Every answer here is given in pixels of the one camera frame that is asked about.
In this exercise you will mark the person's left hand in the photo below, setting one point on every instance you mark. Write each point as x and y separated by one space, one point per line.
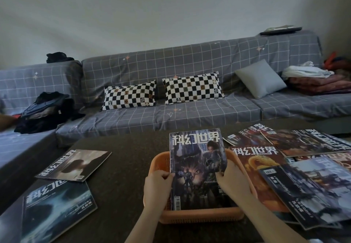
157 192

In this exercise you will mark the person's right hand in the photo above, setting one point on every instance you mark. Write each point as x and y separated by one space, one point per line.
235 184

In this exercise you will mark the cat and girl cover magazine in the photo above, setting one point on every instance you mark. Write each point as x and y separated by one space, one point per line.
197 174

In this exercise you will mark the orange plastic basket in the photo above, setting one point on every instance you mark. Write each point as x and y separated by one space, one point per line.
203 216

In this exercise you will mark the pile of assorted magazines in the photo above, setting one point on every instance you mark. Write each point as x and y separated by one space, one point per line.
296 144

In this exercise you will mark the dark silhouette cover magazine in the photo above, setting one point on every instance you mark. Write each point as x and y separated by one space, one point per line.
79 164

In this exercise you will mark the dark blue storm cover magazine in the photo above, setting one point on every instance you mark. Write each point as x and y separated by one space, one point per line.
54 212

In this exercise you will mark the person's left forearm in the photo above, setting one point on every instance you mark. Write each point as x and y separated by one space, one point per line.
145 227

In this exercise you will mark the person's right forearm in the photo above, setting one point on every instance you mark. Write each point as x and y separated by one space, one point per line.
271 223

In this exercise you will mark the black white checkered pillow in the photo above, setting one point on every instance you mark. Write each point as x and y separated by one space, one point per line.
193 88
129 95

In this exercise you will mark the plain grey cushion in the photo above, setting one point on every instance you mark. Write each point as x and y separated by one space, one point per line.
260 79

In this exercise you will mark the dark red folded blanket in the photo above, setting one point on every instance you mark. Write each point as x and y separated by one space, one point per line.
318 85

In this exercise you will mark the white folded cloth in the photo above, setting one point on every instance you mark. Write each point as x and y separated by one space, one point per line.
304 71

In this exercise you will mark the grey plaid covered sofa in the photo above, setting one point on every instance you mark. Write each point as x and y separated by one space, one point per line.
178 59

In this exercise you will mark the heap of dark clothes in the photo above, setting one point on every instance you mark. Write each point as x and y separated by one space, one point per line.
48 114

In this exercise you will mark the orange red fabric item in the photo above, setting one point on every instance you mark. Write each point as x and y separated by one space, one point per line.
334 62

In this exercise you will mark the black flat tray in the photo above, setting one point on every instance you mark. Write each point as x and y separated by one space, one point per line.
281 31

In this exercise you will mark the small black garment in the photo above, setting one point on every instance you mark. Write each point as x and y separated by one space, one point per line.
59 58

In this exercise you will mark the brown bag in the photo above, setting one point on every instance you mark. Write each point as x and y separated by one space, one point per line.
5 122

